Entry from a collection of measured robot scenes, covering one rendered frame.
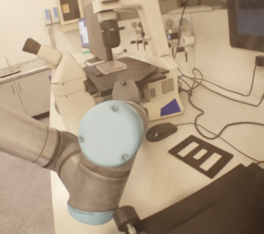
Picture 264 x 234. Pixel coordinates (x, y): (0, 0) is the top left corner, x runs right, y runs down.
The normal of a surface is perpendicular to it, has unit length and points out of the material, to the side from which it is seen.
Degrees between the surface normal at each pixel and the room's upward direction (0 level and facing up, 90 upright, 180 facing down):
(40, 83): 90
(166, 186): 0
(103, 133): 60
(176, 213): 0
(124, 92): 65
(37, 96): 90
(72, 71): 86
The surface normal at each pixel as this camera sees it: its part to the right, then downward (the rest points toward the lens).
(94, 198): 0.04, 0.07
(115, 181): 0.47, 0.20
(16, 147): 0.47, 0.45
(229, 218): -0.15, -0.90
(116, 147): -0.12, -0.07
